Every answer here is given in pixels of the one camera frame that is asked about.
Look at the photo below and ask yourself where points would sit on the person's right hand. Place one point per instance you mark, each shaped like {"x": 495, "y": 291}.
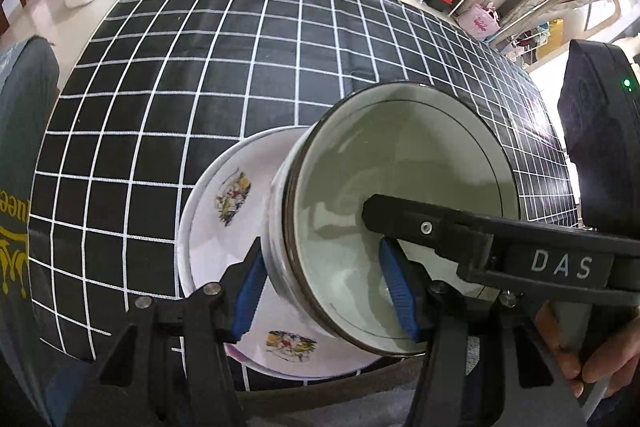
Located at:
{"x": 617, "y": 358}

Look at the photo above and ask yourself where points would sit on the cartoon print plate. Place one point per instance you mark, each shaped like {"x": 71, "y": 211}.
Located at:
{"x": 224, "y": 213}

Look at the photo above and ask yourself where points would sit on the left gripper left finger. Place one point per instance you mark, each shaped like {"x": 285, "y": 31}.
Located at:
{"x": 243, "y": 284}

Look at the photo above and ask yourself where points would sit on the black white grid tablecloth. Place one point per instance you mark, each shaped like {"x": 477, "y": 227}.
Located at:
{"x": 163, "y": 87}

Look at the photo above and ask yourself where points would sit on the green patterned bowl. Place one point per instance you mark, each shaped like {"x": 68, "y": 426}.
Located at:
{"x": 388, "y": 162}

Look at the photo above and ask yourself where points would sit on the pink shopping bag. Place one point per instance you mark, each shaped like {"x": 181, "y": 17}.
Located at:
{"x": 480, "y": 21}

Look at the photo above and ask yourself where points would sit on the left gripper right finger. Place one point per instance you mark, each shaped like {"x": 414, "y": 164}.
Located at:
{"x": 409, "y": 285}

